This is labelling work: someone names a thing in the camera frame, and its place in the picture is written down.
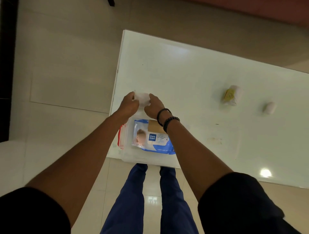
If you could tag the person's black sleeve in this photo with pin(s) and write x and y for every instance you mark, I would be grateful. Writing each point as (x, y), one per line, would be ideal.
(241, 205)
(31, 212)

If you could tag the person's right fingers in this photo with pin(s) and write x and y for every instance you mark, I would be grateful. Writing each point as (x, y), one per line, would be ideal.
(151, 99)

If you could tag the person's left forearm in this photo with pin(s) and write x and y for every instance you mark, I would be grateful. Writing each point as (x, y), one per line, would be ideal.
(79, 154)

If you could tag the person's right forearm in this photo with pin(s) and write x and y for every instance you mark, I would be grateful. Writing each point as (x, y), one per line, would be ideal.
(193, 154)

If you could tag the dark doorway frame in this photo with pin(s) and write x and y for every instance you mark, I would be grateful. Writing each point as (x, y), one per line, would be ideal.
(7, 70)

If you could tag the clear plastic storage box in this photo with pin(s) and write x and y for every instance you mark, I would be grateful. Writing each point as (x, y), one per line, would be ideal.
(144, 154)

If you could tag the person's black right sleeve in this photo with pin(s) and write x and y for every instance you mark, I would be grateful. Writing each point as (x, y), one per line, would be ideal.
(241, 205)

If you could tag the red box lid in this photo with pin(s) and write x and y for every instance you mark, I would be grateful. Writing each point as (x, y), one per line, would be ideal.
(120, 135)

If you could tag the person's blue trousers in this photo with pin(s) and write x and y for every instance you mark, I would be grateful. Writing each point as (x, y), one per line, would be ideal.
(149, 205)

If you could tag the white roll with yellow label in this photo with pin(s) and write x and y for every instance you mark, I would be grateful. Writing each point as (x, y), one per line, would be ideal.
(231, 95)

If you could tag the white wet wipe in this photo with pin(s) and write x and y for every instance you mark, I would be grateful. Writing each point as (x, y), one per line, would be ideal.
(143, 98)

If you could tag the black wristband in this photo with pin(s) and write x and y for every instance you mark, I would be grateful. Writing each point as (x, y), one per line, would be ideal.
(162, 113)

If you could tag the person's left hand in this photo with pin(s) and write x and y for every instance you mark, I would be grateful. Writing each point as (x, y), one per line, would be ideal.
(128, 106)

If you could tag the small white roll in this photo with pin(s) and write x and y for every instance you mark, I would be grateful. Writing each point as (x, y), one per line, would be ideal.
(269, 107)

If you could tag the person's black left sleeve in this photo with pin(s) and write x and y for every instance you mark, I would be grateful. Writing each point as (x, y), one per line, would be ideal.
(31, 212)

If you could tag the person's left fingers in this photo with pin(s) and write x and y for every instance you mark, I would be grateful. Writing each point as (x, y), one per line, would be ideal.
(134, 97)

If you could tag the dark furniture leg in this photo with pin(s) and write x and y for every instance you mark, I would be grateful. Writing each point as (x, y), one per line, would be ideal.
(111, 2)

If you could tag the person's right hand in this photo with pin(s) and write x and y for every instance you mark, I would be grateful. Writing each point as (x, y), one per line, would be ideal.
(154, 107)

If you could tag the blue wet wipes packet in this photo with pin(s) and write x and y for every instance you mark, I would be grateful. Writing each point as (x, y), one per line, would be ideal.
(151, 137)

